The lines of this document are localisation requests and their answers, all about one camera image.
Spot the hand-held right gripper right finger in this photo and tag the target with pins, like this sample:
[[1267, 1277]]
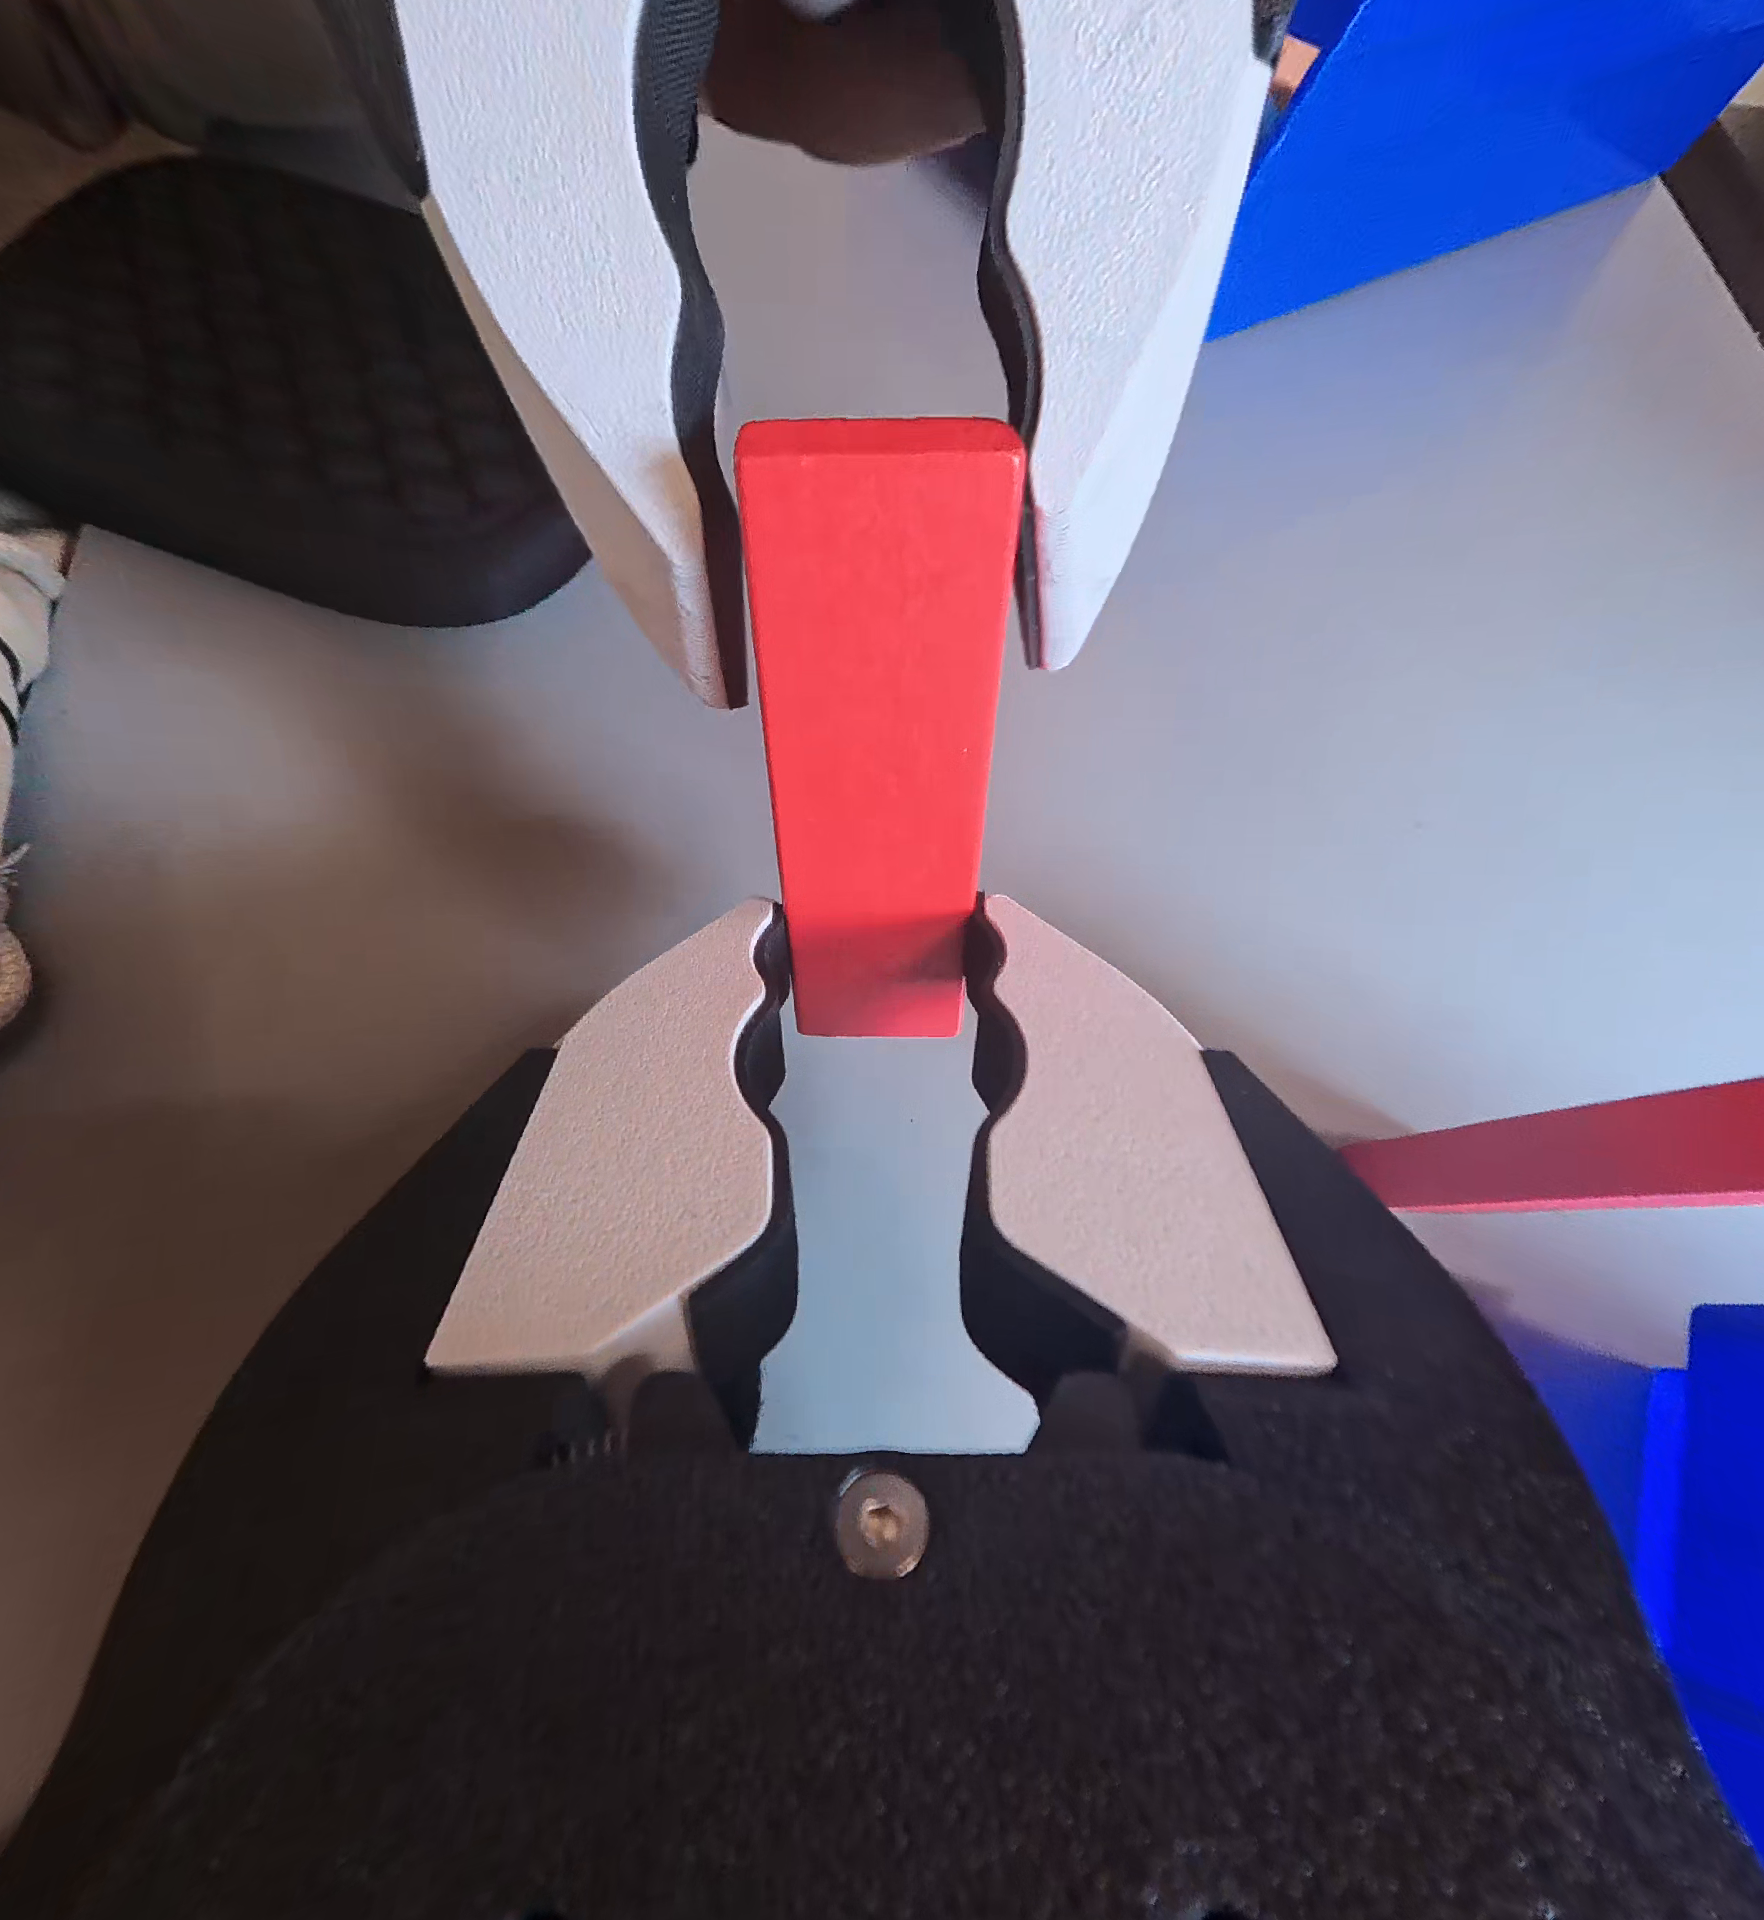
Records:
[[1136, 1184]]

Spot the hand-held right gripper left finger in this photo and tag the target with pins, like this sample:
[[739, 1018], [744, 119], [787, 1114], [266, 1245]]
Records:
[[626, 1184]]

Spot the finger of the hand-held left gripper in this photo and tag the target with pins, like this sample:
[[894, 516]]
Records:
[[553, 225], [1136, 225]]

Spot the blue plastic bin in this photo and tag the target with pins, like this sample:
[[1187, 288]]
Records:
[[1752, 1500], [1453, 135]]

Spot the red wooden plank block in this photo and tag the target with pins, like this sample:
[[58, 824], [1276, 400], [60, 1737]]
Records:
[[875, 674], [1646, 1149]]

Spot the person's left hand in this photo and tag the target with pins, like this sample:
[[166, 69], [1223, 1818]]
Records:
[[852, 91]]

